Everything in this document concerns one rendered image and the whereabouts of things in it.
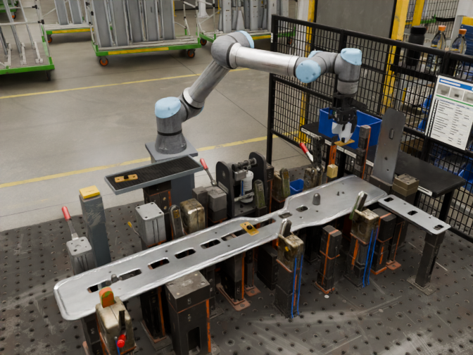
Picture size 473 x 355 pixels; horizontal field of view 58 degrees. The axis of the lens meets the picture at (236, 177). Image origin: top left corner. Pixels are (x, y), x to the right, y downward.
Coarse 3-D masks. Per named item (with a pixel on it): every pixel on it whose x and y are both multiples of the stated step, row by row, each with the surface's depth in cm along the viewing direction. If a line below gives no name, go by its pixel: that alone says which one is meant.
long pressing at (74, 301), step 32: (320, 192) 189; (352, 192) 189; (384, 192) 189; (224, 224) 167; (320, 224) 169; (128, 256) 150; (160, 256) 150; (192, 256) 150; (224, 256) 151; (64, 288) 137; (128, 288) 137
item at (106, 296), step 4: (104, 288) 121; (108, 288) 122; (100, 292) 121; (104, 292) 120; (108, 292) 121; (112, 292) 122; (100, 296) 121; (104, 296) 121; (108, 296) 122; (112, 296) 122; (100, 300) 123; (104, 300) 122; (108, 300) 123; (112, 300) 124; (104, 304) 123; (108, 304) 124; (112, 304) 125
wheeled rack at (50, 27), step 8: (80, 8) 1008; (40, 16) 972; (48, 24) 988; (56, 24) 952; (72, 24) 982; (80, 24) 968; (48, 32) 921; (56, 32) 926; (64, 32) 932; (48, 40) 934
